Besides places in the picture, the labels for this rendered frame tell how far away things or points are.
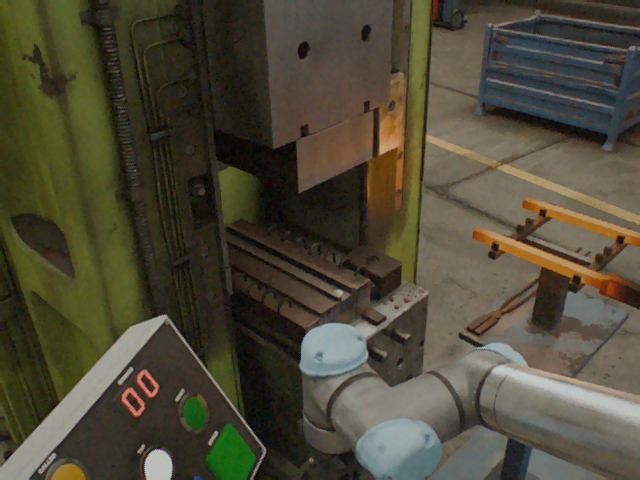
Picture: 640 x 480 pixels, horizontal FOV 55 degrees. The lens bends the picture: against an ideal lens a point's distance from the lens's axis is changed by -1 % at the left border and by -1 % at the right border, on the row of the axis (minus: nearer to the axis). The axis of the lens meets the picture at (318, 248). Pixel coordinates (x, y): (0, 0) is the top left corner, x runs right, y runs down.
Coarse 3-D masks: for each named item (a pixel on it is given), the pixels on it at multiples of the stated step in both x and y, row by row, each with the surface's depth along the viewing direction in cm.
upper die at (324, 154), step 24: (360, 120) 111; (216, 144) 116; (240, 144) 111; (288, 144) 102; (312, 144) 103; (336, 144) 108; (360, 144) 113; (240, 168) 114; (264, 168) 109; (288, 168) 104; (312, 168) 106; (336, 168) 110
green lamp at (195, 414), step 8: (192, 400) 87; (200, 400) 89; (184, 408) 86; (192, 408) 87; (200, 408) 88; (184, 416) 85; (192, 416) 86; (200, 416) 87; (192, 424) 86; (200, 424) 87
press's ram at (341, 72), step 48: (240, 0) 89; (288, 0) 89; (336, 0) 96; (384, 0) 104; (240, 48) 93; (288, 48) 92; (336, 48) 100; (384, 48) 109; (240, 96) 98; (288, 96) 95; (336, 96) 104; (384, 96) 113
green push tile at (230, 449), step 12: (228, 432) 91; (216, 444) 88; (228, 444) 90; (240, 444) 92; (216, 456) 87; (228, 456) 89; (240, 456) 91; (252, 456) 93; (216, 468) 86; (228, 468) 88; (240, 468) 90
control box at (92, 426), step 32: (160, 320) 88; (128, 352) 82; (160, 352) 86; (192, 352) 91; (96, 384) 78; (128, 384) 79; (160, 384) 84; (192, 384) 89; (64, 416) 74; (96, 416) 74; (128, 416) 78; (160, 416) 82; (224, 416) 92; (32, 448) 71; (64, 448) 70; (96, 448) 73; (128, 448) 76; (160, 448) 80; (192, 448) 85; (256, 448) 95
